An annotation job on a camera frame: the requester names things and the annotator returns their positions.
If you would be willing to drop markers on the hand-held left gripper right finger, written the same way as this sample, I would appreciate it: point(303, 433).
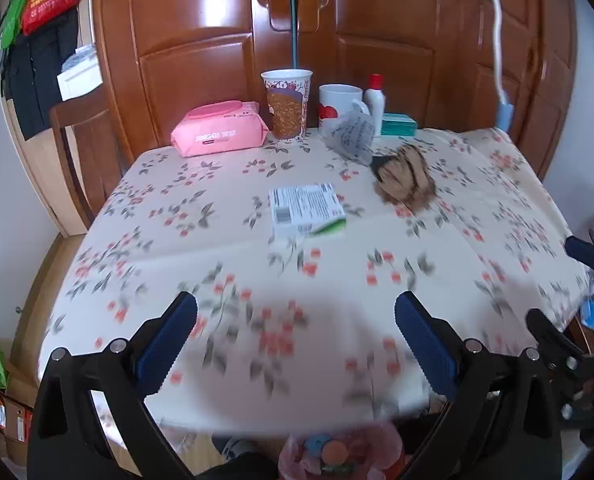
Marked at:
point(427, 345)

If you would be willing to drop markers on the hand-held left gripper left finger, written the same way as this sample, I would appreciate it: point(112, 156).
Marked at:
point(169, 340)

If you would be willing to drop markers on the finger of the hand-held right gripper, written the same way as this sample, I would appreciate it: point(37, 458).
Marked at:
point(592, 255)
point(552, 335)

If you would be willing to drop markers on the orange bin with pink bag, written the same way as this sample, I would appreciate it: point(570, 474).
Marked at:
point(377, 440)

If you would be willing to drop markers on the pink round lid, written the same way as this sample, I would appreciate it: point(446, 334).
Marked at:
point(335, 453)

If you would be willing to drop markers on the blue silicone lid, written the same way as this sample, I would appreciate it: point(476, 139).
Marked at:
point(314, 446)

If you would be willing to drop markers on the green plastic bottle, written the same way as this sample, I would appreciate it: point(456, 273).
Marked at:
point(338, 469)

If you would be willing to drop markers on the white cardboard box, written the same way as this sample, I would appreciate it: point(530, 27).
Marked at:
point(302, 205)

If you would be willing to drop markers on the floral tablecloth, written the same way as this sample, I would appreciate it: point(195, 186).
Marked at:
point(227, 240)

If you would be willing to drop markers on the person's shoe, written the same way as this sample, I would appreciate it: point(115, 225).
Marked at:
point(229, 450)

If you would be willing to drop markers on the person's dark trouser leg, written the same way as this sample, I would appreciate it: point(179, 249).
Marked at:
point(242, 470)

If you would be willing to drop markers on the crumpled brown paper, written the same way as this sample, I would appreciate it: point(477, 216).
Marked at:
point(407, 180)

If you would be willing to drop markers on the small black object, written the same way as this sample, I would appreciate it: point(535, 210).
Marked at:
point(379, 165)

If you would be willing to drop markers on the wooden chair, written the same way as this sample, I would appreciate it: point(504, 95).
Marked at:
point(87, 160)

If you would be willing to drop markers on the pink wet wipes pack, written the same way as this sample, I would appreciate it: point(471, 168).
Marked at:
point(217, 132)

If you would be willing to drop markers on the crumpled clear plastic wrapper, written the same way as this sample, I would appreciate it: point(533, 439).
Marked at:
point(354, 137)

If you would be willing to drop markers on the teal box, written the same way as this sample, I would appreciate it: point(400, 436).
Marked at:
point(399, 124)

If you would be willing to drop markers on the white bottle with red cap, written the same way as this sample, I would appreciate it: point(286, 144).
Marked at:
point(376, 105)

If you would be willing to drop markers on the patterned paper cup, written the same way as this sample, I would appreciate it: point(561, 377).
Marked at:
point(287, 110)

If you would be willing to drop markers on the white mug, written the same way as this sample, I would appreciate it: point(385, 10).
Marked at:
point(337, 102)

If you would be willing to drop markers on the white box behind chair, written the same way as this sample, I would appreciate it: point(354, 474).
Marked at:
point(79, 77)

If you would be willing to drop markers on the dark hanging clothes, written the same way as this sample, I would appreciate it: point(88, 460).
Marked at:
point(37, 75)

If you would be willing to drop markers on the wooden wardrobe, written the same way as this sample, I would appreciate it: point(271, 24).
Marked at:
point(192, 35)

